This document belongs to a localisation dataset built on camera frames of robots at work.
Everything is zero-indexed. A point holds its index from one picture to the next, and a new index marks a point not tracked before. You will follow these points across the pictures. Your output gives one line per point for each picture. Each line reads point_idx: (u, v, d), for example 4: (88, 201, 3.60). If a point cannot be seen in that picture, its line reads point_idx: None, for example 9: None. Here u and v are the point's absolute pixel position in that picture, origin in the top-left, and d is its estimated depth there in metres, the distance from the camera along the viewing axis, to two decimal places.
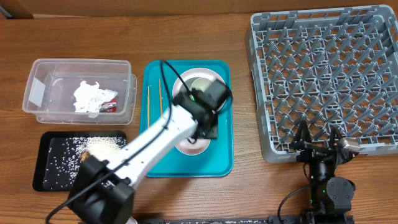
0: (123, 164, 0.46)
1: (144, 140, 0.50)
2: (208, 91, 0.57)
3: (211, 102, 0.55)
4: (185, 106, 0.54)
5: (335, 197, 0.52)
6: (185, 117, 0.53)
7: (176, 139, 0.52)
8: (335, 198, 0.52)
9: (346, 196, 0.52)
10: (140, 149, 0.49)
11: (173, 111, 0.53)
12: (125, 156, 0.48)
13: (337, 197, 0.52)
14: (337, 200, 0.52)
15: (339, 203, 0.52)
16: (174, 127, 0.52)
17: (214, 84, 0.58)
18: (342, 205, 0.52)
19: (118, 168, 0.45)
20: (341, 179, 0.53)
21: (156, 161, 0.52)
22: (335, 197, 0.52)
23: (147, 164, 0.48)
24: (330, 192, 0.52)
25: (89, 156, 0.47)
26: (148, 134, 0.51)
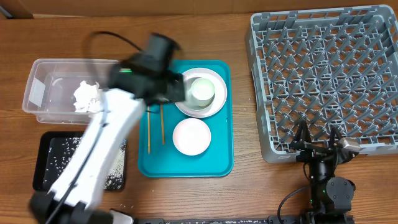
0: (71, 186, 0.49)
1: (89, 148, 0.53)
2: (147, 51, 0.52)
3: (152, 63, 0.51)
4: (124, 82, 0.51)
5: (336, 197, 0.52)
6: (123, 102, 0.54)
7: (122, 132, 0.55)
8: (336, 198, 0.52)
9: (347, 196, 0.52)
10: (87, 159, 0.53)
11: (108, 102, 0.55)
12: (77, 170, 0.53)
13: (338, 196, 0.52)
14: (338, 200, 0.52)
15: (339, 203, 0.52)
16: (114, 119, 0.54)
17: (152, 42, 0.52)
18: (342, 206, 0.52)
19: (68, 192, 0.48)
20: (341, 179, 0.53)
21: (106, 166, 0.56)
22: (336, 197, 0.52)
23: (98, 172, 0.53)
24: (330, 191, 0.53)
25: (33, 194, 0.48)
26: (91, 139, 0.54)
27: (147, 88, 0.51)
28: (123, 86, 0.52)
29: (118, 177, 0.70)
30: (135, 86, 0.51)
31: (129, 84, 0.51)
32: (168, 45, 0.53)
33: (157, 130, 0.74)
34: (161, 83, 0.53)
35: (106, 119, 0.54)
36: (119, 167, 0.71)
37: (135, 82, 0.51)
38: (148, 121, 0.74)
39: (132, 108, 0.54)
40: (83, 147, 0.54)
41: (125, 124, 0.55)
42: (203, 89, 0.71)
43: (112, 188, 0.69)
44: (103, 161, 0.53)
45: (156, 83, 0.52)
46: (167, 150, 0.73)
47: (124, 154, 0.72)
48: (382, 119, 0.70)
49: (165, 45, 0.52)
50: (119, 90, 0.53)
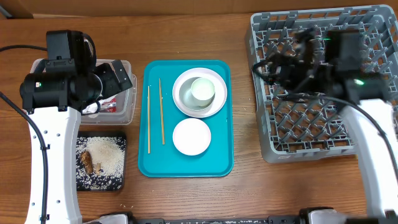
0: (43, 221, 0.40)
1: (40, 179, 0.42)
2: (52, 56, 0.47)
3: (67, 63, 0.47)
4: (41, 94, 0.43)
5: (344, 33, 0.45)
6: (53, 116, 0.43)
7: (69, 145, 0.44)
8: (346, 37, 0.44)
9: (357, 38, 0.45)
10: (44, 192, 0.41)
11: (37, 122, 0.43)
12: (39, 212, 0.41)
13: (348, 35, 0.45)
14: (347, 45, 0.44)
15: (348, 35, 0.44)
16: (53, 137, 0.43)
17: (50, 45, 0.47)
18: (352, 38, 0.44)
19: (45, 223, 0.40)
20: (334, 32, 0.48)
21: (71, 186, 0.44)
22: (344, 33, 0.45)
23: (66, 196, 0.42)
24: (338, 33, 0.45)
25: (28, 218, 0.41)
26: (38, 172, 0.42)
27: (72, 87, 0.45)
28: (43, 101, 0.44)
29: (118, 177, 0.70)
30: (60, 94, 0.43)
31: (51, 96, 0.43)
32: (73, 38, 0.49)
33: (157, 130, 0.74)
34: (84, 80, 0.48)
35: (44, 142, 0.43)
36: (119, 167, 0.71)
37: (58, 89, 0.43)
38: (148, 121, 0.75)
39: (66, 118, 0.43)
40: (32, 186, 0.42)
41: (69, 135, 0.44)
42: (203, 89, 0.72)
43: (112, 188, 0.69)
44: (64, 183, 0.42)
45: (79, 81, 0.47)
46: (167, 150, 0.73)
47: (124, 154, 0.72)
48: None
49: (69, 39, 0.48)
50: (41, 108, 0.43)
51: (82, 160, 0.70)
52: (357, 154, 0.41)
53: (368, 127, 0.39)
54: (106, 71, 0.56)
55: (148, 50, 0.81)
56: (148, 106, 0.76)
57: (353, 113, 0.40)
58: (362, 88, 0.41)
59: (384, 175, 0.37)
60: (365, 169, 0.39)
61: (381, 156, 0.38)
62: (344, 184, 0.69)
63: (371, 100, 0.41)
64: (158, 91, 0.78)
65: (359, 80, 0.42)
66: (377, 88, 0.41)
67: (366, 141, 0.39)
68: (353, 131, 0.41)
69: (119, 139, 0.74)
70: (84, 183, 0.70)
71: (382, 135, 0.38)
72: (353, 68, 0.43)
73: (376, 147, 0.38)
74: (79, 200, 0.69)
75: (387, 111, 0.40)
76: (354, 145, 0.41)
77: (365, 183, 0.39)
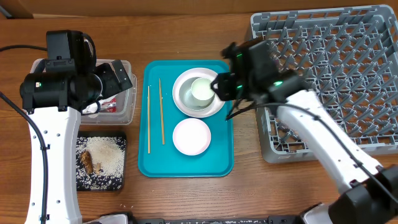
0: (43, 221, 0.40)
1: (40, 179, 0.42)
2: (51, 56, 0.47)
3: (67, 63, 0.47)
4: (41, 94, 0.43)
5: (250, 46, 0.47)
6: (53, 116, 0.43)
7: (69, 145, 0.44)
8: (253, 50, 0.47)
9: (263, 47, 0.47)
10: (44, 192, 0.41)
11: (37, 122, 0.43)
12: (38, 212, 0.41)
13: (254, 47, 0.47)
14: (258, 55, 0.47)
15: (255, 48, 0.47)
16: (53, 137, 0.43)
17: (50, 45, 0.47)
18: (259, 50, 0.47)
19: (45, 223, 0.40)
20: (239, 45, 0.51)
21: (71, 186, 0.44)
22: (250, 46, 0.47)
23: (66, 196, 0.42)
24: (246, 49, 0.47)
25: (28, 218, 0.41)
26: (38, 172, 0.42)
27: (71, 86, 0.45)
28: (43, 101, 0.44)
29: (118, 177, 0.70)
30: (59, 94, 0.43)
31: (51, 96, 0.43)
32: (73, 38, 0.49)
33: (157, 130, 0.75)
34: (84, 80, 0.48)
35: (44, 142, 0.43)
36: (119, 167, 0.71)
37: (58, 89, 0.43)
38: (148, 121, 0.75)
39: (66, 118, 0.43)
40: (32, 185, 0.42)
41: (69, 135, 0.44)
42: (203, 89, 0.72)
43: (112, 188, 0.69)
44: (64, 183, 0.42)
45: (79, 81, 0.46)
46: (167, 150, 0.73)
47: (124, 154, 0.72)
48: (382, 119, 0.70)
49: (69, 39, 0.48)
50: (41, 108, 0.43)
51: (82, 161, 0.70)
52: (308, 142, 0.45)
53: (303, 116, 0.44)
54: (106, 71, 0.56)
55: (148, 50, 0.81)
56: (148, 106, 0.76)
57: (286, 110, 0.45)
58: (282, 89, 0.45)
59: (333, 152, 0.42)
60: (319, 153, 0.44)
61: (324, 138, 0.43)
62: None
63: (296, 93, 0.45)
64: (158, 90, 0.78)
65: (277, 81, 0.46)
66: (294, 81, 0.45)
67: (308, 129, 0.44)
68: (294, 123, 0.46)
69: (119, 139, 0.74)
70: (84, 183, 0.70)
71: (316, 119, 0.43)
72: (270, 73, 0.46)
73: (317, 132, 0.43)
74: (79, 200, 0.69)
75: (312, 97, 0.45)
76: (303, 135, 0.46)
77: (325, 165, 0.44)
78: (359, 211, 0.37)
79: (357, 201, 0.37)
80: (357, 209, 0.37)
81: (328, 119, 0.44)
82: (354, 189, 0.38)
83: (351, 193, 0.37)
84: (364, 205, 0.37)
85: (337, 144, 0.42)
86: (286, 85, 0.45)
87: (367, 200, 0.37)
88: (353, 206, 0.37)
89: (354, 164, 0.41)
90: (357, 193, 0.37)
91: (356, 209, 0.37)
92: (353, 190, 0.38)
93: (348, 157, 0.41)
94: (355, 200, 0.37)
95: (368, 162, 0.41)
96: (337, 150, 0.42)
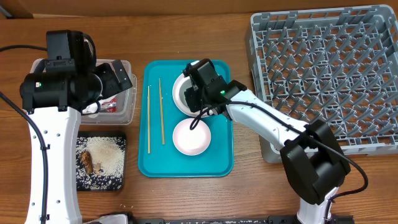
0: (43, 221, 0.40)
1: (40, 178, 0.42)
2: (51, 56, 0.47)
3: (67, 64, 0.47)
4: (41, 94, 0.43)
5: (198, 68, 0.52)
6: (53, 117, 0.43)
7: (69, 145, 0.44)
8: (201, 70, 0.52)
9: (209, 66, 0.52)
10: (44, 192, 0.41)
11: (37, 122, 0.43)
12: (38, 213, 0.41)
13: (201, 68, 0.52)
14: (205, 73, 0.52)
15: (199, 67, 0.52)
16: (53, 137, 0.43)
17: (49, 45, 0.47)
18: (204, 68, 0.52)
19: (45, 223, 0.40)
20: (192, 65, 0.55)
21: (71, 186, 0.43)
22: (198, 68, 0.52)
23: (66, 196, 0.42)
24: (194, 70, 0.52)
25: (27, 218, 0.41)
26: (38, 172, 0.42)
27: (71, 85, 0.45)
28: (43, 101, 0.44)
29: (118, 177, 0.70)
30: (58, 93, 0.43)
31: (51, 96, 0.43)
32: (73, 38, 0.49)
33: (157, 131, 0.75)
34: (84, 79, 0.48)
35: (45, 142, 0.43)
36: (119, 167, 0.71)
37: (58, 89, 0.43)
38: (148, 122, 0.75)
39: (66, 118, 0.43)
40: (32, 186, 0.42)
41: (69, 135, 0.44)
42: None
43: (112, 188, 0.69)
44: (64, 183, 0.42)
45: (79, 81, 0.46)
46: (167, 150, 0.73)
47: (124, 154, 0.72)
48: (382, 119, 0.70)
49: (69, 39, 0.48)
50: (41, 108, 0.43)
51: (82, 161, 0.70)
52: (254, 127, 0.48)
53: (244, 107, 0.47)
54: (106, 71, 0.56)
55: (148, 50, 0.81)
56: (148, 106, 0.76)
57: (231, 109, 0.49)
58: (227, 97, 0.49)
59: (270, 125, 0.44)
60: (264, 133, 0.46)
61: (261, 117, 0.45)
62: (346, 184, 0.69)
63: (237, 94, 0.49)
64: (158, 90, 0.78)
65: (222, 91, 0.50)
66: (236, 88, 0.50)
67: (248, 116, 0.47)
68: (240, 115, 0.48)
69: (119, 139, 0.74)
70: (84, 183, 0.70)
71: (252, 106, 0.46)
72: (219, 85, 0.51)
73: (255, 115, 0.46)
74: (79, 200, 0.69)
75: (249, 93, 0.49)
76: (250, 124, 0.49)
77: (271, 140, 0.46)
78: (298, 164, 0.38)
79: (290, 154, 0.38)
80: (295, 162, 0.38)
81: (263, 103, 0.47)
82: (288, 145, 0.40)
83: (285, 150, 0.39)
84: (300, 157, 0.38)
85: (270, 118, 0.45)
86: (231, 93, 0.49)
87: (301, 152, 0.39)
88: (290, 161, 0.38)
89: (285, 129, 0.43)
90: (290, 148, 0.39)
91: (293, 162, 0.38)
92: (286, 146, 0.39)
93: (280, 124, 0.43)
94: (288, 154, 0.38)
95: (297, 124, 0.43)
96: (271, 122, 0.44)
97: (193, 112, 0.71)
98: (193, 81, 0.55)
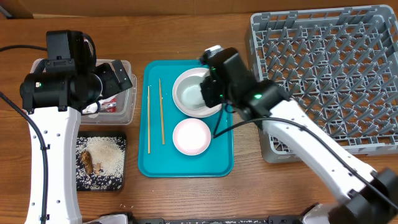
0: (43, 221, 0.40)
1: (40, 178, 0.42)
2: (51, 57, 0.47)
3: (67, 64, 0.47)
4: (40, 94, 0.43)
5: (225, 61, 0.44)
6: (53, 117, 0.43)
7: (69, 145, 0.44)
8: (229, 65, 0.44)
9: (238, 60, 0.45)
10: (44, 192, 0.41)
11: (37, 122, 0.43)
12: (38, 213, 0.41)
13: (229, 60, 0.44)
14: (234, 69, 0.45)
15: (226, 60, 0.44)
16: (53, 136, 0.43)
17: (49, 44, 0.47)
18: (232, 61, 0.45)
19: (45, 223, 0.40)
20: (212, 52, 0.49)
21: (71, 186, 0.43)
22: (225, 61, 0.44)
23: (66, 196, 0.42)
24: (220, 63, 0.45)
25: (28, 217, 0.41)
26: (38, 172, 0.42)
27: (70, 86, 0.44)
28: (42, 101, 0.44)
29: (118, 177, 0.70)
30: (59, 93, 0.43)
31: (51, 96, 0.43)
32: (73, 38, 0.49)
33: (157, 131, 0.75)
34: (84, 79, 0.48)
35: (44, 142, 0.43)
36: (119, 167, 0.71)
37: (58, 89, 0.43)
38: (148, 122, 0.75)
39: (66, 118, 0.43)
40: (32, 186, 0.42)
41: (69, 135, 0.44)
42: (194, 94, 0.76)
43: (112, 188, 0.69)
44: (64, 183, 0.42)
45: (79, 81, 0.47)
46: (167, 150, 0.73)
47: (124, 154, 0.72)
48: (382, 119, 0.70)
49: (69, 39, 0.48)
50: (41, 108, 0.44)
51: (82, 161, 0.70)
52: (297, 152, 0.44)
53: (289, 127, 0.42)
54: (106, 71, 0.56)
55: (148, 50, 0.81)
56: (148, 106, 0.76)
57: (271, 124, 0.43)
58: (261, 104, 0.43)
59: (328, 163, 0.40)
60: (313, 165, 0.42)
61: (313, 148, 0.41)
62: None
63: (277, 105, 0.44)
64: (158, 90, 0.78)
65: (255, 94, 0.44)
66: (272, 92, 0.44)
67: (296, 140, 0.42)
68: (280, 132, 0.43)
69: (119, 139, 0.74)
70: (84, 183, 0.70)
71: (303, 129, 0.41)
72: (247, 86, 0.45)
73: (307, 143, 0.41)
74: (79, 200, 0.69)
75: (295, 106, 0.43)
76: (292, 147, 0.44)
77: (319, 173, 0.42)
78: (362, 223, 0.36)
79: (357, 213, 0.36)
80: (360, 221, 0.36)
81: (314, 126, 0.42)
82: (354, 200, 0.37)
83: (350, 206, 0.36)
84: (365, 216, 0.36)
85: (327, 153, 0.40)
86: (265, 99, 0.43)
87: (367, 209, 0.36)
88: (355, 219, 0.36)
89: (348, 173, 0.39)
90: (357, 205, 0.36)
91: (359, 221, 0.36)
92: (352, 201, 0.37)
93: (341, 165, 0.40)
94: (355, 212, 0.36)
95: (361, 169, 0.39)
96: (329, 160, 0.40)
97: (211, 105, 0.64)
98: (216, 74, 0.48)
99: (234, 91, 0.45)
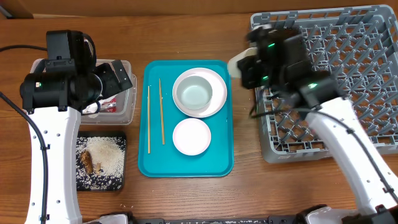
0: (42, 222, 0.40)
1: (40, 178, 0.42)
2: (51, 56, 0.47)
3: (67, 64, 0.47)
4: (41, 94, 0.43)
5: (286, 40, 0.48)
6: (53, 117, 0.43)
7: (69, 145, 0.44)
8: (290, 44, 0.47)
9: (298, 43, 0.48)
10: (44, 193, 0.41)
11: (37, 122, 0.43)
12: (38, 213, 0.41)
13: (290, 40, 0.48)
14: (292, 51, 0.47)
15: (289, 40, 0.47)
16: (53, 136, 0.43)
17: (50, 44, 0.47)
18: (293, 42, 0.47)
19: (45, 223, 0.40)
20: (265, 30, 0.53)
21: (71, 186, 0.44)
22: (286, 40, 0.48)
23: (66, 196, 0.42)
24: (282, 42, 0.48)
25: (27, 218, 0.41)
26: (38, 172, 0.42)
27: (71, 86, 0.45)
28: (43, 101, 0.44)
29: (118, 177, 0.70)
30: (60, 94, 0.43)
31: (51, 96, 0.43)
32: (73, 38, 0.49)
33: (157, 130, 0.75)
34: (84, 79, 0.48)
35: (44, 142, 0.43)
36: (119, 167, 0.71)
37: (58, 89, 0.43)
38: (148, 122, 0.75)
39: (66, 118, 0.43)
40: (32, 185, 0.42)
41: (69, 135, 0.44)
42: (194, 95, 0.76)
43: (112, 188, 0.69)
44: (64, 183, 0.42)
45: (79, 81, 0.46)
46: (167, 150, 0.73)
47: (124, 154, 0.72)
48: (382, 119, 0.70)
49: (69, 38, 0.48)
50: (41, 108, 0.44)
51: (82, 161, 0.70)
52: (334, 154, 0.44)
53: (336, 126, 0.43)
54: (106, 71, 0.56)
55: (148, 50, 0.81)
56: (148, 106, 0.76)
57: (319, 118, 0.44)
58: (315, 91, 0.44)
59: (365, 172, 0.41)
60: (347, 170, 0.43)
61: (355, 154, 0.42)
62: (345, 184, 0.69)
63: (329, 100, 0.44)
64: (158, 90, 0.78)
65: (309, 82, 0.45)
66: (326, 83, 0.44)
67: (338, 140, 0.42)
68: (321, 129, 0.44)
69: (119, 139, 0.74)
70: (84, 183, 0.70)
71: (350, 132, 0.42)
72: (301, 72, 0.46)
73: (349, 147, 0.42)
74: (79, 200, 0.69)
75: (348, 105, 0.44)
76: (330, 147, 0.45)
77: (349, 180, 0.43)
78: None
79: None
80: None
81: (362, 132, 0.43)
82: (380, 215, 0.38)
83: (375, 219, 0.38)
84: None
85: (367, 162, 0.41)
86: (319, 88, 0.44)
87: None
88: None
89: (384, 188, 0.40)
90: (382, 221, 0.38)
91: None
92: (379, 216, 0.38)
93: (378, 178, 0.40)
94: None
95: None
96: (367, 170, 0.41)
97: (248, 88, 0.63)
98: (270, 54, 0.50)
99: (287, 73, 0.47)
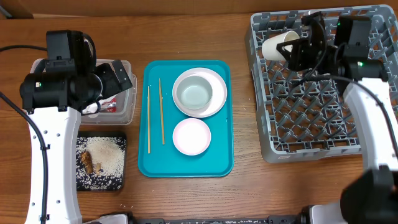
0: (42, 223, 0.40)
1: (40, 178, 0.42)
2: (51, 56, 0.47)
3: (67, 64, 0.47)
4: (41, 94, 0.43)
5: (355, 20, 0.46)
6: (53, 117, 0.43)
7: (69, 145, 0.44)
8: (356, 26, 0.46)
9: (367, 27, 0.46)
10: (44, 193, 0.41)
11: (37, 123, 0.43)
12: (38, 213, 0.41)
13: (359, 22, 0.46)
14: (359, 32, 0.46)
15: (357, 22, 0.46)
16: (53, 137, 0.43)
17: (50, 43, 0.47)
18: (362, 25, 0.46)
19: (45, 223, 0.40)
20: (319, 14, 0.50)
21: (71, 186, 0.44)
22: (355, 20, 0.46)
23: (66, 196, 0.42)
24: (349, 22, 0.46)
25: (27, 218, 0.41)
26: (38, 173, 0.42)
27: (71, 86, 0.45)
28: (42, 101, 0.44)
29: (118, 177, 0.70)
30: (60, 94, 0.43)
31: (50, 96, 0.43)
32: (73, 38, 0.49)
33: (157, 130, 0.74)
34: (84, 79, 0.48)
35: (44, 143, 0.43)
36: (119, 167, 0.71)
37: (58, 89, 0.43)
38: (149, 122, 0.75)
39: (66, 118, 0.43)
40: (32, 186, 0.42)
41: (69, 135, 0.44)
42: (196, 94, 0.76)
43: (112, 188, 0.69)
44: (64, 183, 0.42)
45: (79, 81, 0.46)
46: (167, 150, 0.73)
47: (124, 154, 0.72)
48: None
49: (69, 38, 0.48)
50: (41, 108, 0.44)
51: (82, 161, 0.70)
52: (357, 122, 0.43)
53: (368, 98, 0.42)
54: (106, 71, 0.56)
55: (148, 50, 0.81)
56: (148, 106, 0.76)
57: (354, 89, 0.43)
58: (362, 70, 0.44)
59: (380, 138, 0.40)
60: (364, 137, 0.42)
61: (378, 122, 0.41)
62: (345, 184, 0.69)
63: (372, 78, 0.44)
64: (158, 90, 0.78)
65: (359, 61, 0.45)
66: (375, 69, 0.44)
67: (365, 109, 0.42)
68: (352, 98, 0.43)
69: (119, 139, 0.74)
70: (84, 183, 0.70)
71: (380, 105, 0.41)
72: (358, 55, 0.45)
73: (375, 119, 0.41)
74: (79, 200, 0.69)
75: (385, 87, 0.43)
76: (356, 116, 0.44)
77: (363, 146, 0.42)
78: (375, 192, 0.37)
79: (379, 180, 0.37)
80: (375, 187, 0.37)
81: (390, 109, 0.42)
82: (384, 173, 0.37)
83: (377, 171, 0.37)
84: (384, 189, 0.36)
85: (387, 132, 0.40)
86: (367, 69, 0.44)
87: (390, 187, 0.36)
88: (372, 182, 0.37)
89: (392, 154, 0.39)
90: (384, 175, 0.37)
91: (374, 186, 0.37)
92: (381, 172, 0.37)
93: (391, 146, 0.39)
94: (377, 176, 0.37)
95: None
96: (384, 137, 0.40)
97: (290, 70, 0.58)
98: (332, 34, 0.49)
99: (342, 50, 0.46)
